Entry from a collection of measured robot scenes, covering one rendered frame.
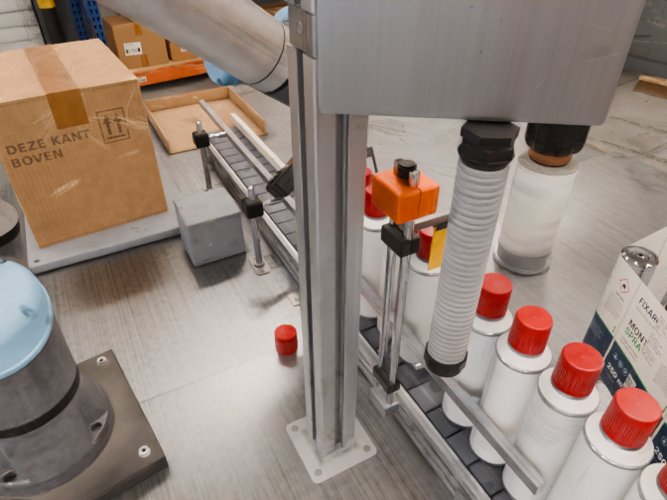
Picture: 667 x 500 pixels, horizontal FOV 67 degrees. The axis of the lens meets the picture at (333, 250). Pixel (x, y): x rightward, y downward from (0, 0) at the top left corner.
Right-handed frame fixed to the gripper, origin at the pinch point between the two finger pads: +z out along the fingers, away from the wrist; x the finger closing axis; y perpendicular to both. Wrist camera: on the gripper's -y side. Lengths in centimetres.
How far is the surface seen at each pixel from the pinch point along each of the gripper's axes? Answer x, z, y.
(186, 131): 72, -30, -6
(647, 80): 195, -14, 364
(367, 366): -10.5, 15.2, -5.1
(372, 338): -9.8, 12.0, -3.0
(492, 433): -33.4, 16.1, -3.4
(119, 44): 339, -130, 12
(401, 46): -47, -18, -14
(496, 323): -32.8, 6.0, 0.1
